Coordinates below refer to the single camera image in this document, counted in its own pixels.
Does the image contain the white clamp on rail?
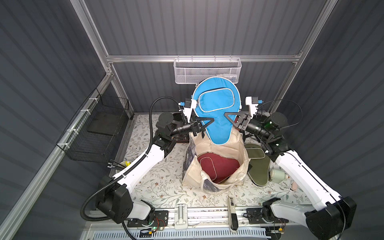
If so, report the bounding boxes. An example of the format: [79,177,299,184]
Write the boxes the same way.
[174,204,189,230]

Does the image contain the maroon paddle case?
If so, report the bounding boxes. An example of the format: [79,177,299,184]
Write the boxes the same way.
[198,153,240,184]

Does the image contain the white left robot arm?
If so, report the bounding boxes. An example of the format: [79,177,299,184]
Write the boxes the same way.
[96,101,214,224]

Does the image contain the black corrugated cable conduit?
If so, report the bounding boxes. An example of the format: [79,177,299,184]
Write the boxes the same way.
[79,96,181,222]

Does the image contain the white wire mesh basket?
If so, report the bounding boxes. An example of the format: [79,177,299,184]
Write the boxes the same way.
[173,58,243,85]

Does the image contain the cream canvas tote bag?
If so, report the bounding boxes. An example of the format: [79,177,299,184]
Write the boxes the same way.
[182,129,250,194]

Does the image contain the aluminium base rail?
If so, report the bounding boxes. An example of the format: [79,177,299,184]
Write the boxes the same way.
[86,205,331,232]

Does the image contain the white cup with pens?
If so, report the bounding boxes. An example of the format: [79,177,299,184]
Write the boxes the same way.
[108,160,131,174]

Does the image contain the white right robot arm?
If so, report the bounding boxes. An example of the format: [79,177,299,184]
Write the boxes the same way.
[224,97,357,240]

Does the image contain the white black handheld tool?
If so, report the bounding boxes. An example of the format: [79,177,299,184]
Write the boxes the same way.
[228,197,239,233]

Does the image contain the small pink white object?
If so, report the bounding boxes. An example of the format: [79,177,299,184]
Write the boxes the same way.
[290,181,299,192]

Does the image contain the blue paddle case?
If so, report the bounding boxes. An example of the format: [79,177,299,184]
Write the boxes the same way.
[192,77,242,145]

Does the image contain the markers in white basket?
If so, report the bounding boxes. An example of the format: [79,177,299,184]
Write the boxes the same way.
[194,73,239,83]

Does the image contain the pale green mug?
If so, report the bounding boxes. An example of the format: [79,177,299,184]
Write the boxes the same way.
[269,169,290,184]

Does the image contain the green paddle case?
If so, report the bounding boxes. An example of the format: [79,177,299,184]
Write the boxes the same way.
[245,143,271,187]

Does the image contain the black wire basket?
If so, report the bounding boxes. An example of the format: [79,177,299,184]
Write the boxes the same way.
[57,91,131,164]

